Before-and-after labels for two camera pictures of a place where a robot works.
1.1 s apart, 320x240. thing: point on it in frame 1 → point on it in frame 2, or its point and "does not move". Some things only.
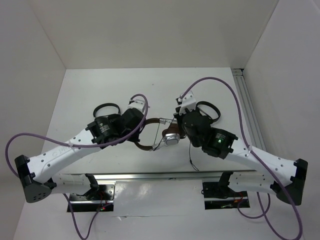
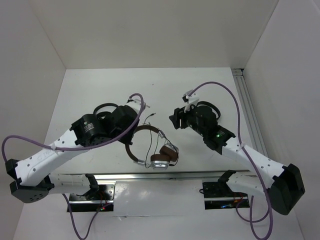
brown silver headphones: [171, 134] → [168, 155]
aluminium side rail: [250, 110] does not move
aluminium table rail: [79, 177] does not move
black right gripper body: [181, 126] → [188, 118]
